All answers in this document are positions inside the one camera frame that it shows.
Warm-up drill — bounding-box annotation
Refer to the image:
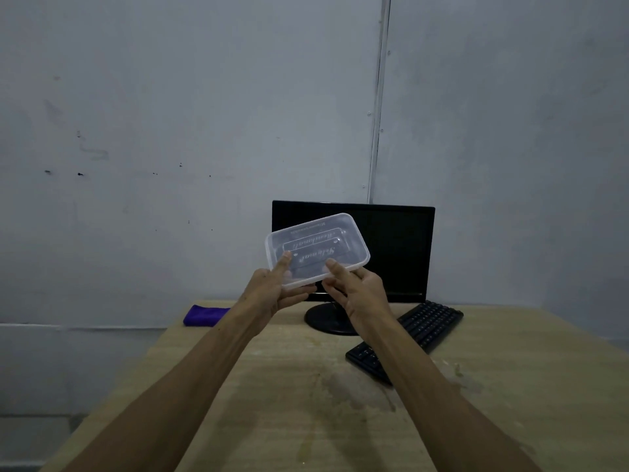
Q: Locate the person's right hand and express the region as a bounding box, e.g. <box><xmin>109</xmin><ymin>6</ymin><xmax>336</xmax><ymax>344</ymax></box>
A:
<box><xmin>322</xmin><ymin>258</ymin><xmax>398</xmax><ymax>342</ymax></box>

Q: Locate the person's left hand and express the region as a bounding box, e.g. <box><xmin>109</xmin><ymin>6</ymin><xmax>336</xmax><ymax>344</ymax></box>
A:
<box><xmin>237</xmin><ymin>250</ymin><xmax>318</xmax><ymax>336</ymax></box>

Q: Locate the black keyboard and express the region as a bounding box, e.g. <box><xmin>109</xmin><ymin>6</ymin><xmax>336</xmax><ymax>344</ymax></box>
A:
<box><xmin>345</xmin><ymin>300</ymin><xmax>465</xmax><ymax>387</ymax></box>

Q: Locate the person's left forearm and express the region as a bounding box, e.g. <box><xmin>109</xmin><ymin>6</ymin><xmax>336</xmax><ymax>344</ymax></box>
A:
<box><xmin>61</xmin><ymin>309</ymin><xmax>264</xmax><ymax>472</ymax></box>

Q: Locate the person's right forearm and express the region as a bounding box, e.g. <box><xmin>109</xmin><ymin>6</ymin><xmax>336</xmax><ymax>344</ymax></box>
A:
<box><xmin>363</xmin><ymin>319</ymin><xmax>541</xmax><ymax>472</ymax></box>

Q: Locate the purple grey cleaning cloth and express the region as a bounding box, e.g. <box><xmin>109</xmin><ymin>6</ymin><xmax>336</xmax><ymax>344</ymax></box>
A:
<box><xmin>182</xmin><ymin>304</ymin><xmax>232</xmax><ymax>328</ymax></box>

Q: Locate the black computer monitor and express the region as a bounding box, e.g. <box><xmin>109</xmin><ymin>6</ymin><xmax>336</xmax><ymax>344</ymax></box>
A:
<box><xmin>271</xmin><ymin>200</ymin><xmax>436</xmax><ymax>337</ymax></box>

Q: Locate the light wooden table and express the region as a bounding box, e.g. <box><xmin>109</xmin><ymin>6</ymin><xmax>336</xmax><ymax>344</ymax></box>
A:
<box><xmin>41</xmin><ymin>299</ymin><xmax>629</xmax><ymax>472</ymax></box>

